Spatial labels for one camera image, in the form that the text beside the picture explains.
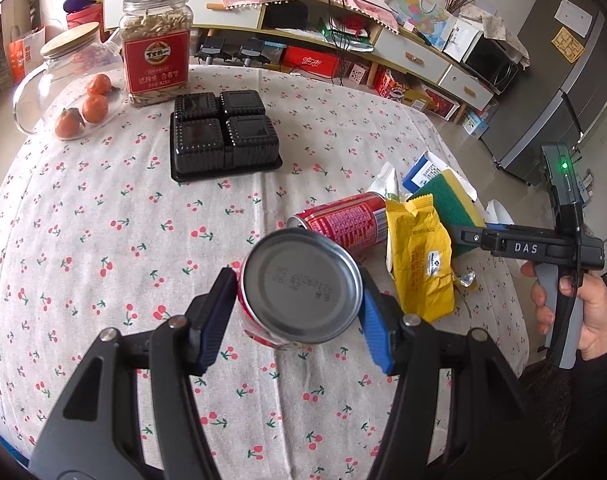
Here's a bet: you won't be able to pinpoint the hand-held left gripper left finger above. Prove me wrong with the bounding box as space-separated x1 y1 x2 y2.
28 267 239 480

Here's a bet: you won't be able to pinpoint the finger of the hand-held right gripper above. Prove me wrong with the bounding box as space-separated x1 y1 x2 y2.
448 223 485 254

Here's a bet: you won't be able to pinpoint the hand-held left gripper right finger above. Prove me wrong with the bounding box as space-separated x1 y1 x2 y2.
356 267 579 480

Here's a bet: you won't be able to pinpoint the yellow snack packet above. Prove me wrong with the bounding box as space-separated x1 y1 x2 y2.
385 195 457 324

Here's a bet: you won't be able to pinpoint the blue and white carton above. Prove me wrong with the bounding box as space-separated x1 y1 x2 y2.
401 151 479 201

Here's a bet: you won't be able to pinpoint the red drink can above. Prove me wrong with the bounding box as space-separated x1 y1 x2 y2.
237 228 365 350
286 191 390 253

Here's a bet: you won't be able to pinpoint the white snack packet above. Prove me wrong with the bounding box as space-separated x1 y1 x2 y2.
367 162 401 203

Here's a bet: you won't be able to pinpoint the person's right forearm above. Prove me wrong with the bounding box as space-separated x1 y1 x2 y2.
516 335 607 480

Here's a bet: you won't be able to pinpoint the person's right hand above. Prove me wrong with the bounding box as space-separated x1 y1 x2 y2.
521 262 607 361

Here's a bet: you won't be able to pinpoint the green and yellow sponge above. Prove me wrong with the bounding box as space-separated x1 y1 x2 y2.
406 169 487 258

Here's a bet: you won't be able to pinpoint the small blue box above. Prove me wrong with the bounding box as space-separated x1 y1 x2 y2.
458 110 491 138

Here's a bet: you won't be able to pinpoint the cherry print tablecloth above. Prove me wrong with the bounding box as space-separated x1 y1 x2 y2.
0 62 531 480

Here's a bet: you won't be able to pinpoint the red gift box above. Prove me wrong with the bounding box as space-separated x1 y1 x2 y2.
423 85 461 121

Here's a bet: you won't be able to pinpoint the grey refrigerator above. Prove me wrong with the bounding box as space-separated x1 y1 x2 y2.
478 0 607 186

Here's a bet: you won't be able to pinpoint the printed snack carton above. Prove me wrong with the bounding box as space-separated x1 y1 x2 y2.
373 67 431 111

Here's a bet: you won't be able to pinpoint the black microwave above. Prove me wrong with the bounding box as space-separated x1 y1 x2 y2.
463 37 519 93

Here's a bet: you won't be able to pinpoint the black plastic tray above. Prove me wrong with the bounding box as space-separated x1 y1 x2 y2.
170 90 284 182

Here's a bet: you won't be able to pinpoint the white and wood cabinet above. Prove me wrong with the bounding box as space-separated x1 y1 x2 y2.
100 0 499 116

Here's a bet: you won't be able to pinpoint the white patterned box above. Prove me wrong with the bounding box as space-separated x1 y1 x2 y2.
341 60 374 88

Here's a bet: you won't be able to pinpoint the yellow paper note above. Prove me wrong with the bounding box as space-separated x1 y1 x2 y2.
551 27 584 63

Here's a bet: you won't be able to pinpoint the colourful map poster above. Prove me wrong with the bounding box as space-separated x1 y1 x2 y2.
388 0 457 51

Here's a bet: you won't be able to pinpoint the white paper note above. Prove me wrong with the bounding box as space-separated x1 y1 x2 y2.
556 0 594 36

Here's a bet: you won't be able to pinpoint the red cardboard box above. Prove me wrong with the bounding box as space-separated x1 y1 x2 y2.
283 46 341 78

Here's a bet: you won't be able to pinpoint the green and white bags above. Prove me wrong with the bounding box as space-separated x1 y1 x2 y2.
318 15 377 53

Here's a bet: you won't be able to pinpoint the tangerine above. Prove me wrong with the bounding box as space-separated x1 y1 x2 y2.
54 109 84 140
82 95 109 123
86 74 113 96

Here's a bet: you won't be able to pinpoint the red label nut jar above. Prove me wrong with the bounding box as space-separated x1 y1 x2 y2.
119 0 191 108

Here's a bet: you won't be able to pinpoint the black dumbbell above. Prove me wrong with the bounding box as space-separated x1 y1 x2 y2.
236 39 274 66
196 37 229 65

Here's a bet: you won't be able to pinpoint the glass teapot with wooden lid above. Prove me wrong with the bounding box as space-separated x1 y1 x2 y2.
13 22 126 141

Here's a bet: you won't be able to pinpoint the black box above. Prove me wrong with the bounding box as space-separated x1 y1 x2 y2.
263 0 309 31

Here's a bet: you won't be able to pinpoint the orange and white bag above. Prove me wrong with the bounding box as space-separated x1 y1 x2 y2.
8 27 46 81

